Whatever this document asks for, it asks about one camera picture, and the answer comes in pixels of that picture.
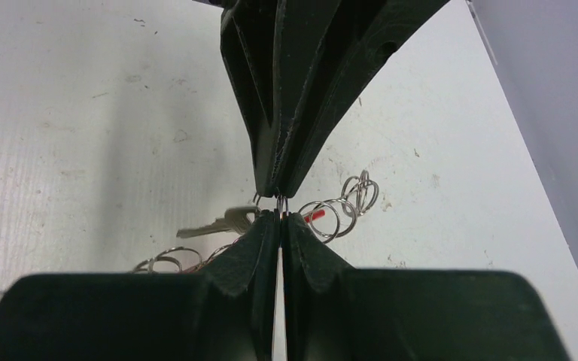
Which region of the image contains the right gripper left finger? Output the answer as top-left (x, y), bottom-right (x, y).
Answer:
top-left (0, 211), bottom-right (279, 360)

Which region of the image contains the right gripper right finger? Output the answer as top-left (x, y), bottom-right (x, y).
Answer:
top-left (281, 214), bottom-right (569, 360)

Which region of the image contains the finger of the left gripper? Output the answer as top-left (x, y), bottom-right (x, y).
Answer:
top-left (274, 1), bottom-right (446, 198)
top-left (219, 1), bottom-right (342, 198)

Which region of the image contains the small silver key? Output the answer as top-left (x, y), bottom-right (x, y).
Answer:
top-left (176, 205), bottom-right (260, 239)

